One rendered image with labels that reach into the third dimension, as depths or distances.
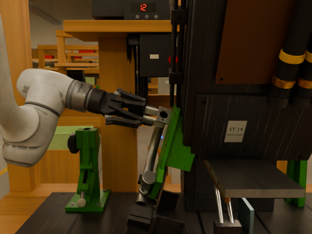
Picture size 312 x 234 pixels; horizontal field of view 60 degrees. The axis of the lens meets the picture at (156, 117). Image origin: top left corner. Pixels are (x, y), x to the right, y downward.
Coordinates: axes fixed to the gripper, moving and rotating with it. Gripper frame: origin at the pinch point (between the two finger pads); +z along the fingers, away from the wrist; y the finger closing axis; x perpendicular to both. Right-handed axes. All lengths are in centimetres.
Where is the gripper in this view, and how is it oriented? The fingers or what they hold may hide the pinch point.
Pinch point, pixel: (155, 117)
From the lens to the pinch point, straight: 82.4
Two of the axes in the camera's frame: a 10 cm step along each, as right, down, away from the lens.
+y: 1.9, -7.9, 5.8
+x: -1.8, 5.6, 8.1
